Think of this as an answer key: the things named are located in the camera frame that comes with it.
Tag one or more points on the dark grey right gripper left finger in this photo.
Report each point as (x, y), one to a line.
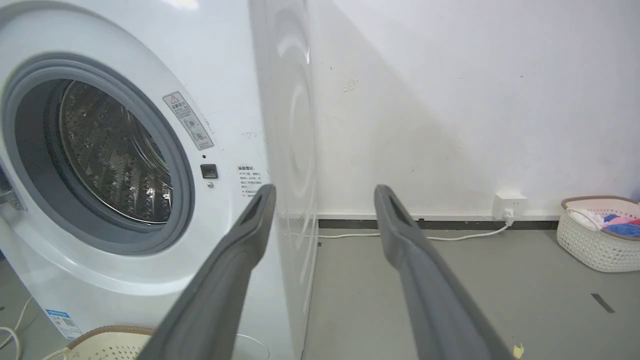
(220, 290)

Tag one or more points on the white woven laundry basket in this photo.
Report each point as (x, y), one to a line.
(590, 247)

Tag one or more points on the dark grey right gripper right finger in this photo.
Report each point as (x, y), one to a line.
(430, 295)

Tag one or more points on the yellow scrap on floor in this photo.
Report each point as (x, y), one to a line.
(518, 351)

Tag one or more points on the white front-load washing machine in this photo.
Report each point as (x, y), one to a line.
(150, 165)

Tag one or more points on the pink plush laundry item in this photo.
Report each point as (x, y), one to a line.
(621, 220)

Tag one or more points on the cream laundry basket brown rim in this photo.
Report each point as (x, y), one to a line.
(107, 346)

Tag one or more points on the white wall power socket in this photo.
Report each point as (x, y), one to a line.
(509, 204)

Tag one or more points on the blue plush laundry item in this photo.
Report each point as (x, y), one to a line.
(624, 229)

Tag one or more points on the white plush laundry item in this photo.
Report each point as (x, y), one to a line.
(587, 217)

